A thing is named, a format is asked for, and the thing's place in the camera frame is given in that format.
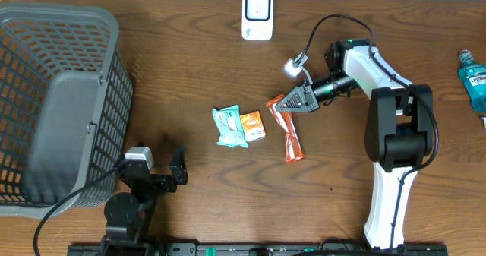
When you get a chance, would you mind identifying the orange snack bar wrapper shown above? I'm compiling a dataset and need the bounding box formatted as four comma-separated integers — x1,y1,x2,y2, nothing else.
266,94,305,163

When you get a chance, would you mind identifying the small orange snack packet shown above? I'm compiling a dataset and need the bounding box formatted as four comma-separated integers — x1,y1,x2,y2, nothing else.
240,111,267,143

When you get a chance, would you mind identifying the mint green wipes pack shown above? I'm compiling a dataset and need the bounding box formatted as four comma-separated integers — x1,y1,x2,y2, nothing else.
212,105,249,148

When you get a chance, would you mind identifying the teal Listerine mouthwash bottle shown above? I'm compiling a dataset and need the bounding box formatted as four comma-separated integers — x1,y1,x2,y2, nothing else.
458,49,485,112

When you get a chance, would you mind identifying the yellow chips bag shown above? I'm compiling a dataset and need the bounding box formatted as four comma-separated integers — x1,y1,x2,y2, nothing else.
480,116,486,130

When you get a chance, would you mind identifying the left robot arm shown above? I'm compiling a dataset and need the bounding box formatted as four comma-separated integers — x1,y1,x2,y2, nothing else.
100,146,188,255

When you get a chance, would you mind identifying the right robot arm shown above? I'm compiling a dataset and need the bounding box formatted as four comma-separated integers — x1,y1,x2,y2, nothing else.
274,40,434,250

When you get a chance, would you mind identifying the white barcode scanner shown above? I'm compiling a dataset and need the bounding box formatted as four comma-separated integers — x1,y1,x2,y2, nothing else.
241,0,274,41

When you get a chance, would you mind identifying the grey plastic mesh basket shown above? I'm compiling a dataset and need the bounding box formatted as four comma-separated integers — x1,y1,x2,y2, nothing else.
1,2,134,219

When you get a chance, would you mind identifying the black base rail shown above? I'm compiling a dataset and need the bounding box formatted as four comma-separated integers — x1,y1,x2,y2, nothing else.
67,241,449,256

